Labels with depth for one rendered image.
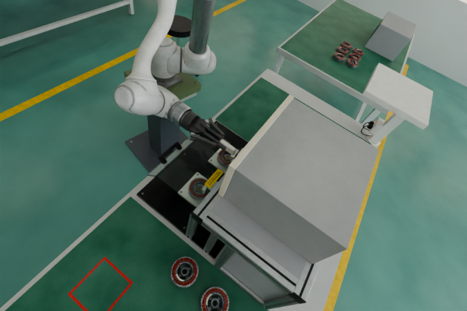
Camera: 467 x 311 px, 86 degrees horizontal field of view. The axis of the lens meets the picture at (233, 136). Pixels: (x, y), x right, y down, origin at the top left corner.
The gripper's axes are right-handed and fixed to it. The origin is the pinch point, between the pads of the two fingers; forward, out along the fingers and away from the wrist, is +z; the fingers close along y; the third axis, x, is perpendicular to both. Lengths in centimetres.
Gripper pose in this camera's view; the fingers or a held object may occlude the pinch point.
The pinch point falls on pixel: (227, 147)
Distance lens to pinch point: 94.7
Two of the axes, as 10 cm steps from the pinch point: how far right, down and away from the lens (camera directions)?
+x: 2.1, -6.0, -7.7
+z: 8.1, 5.5, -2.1
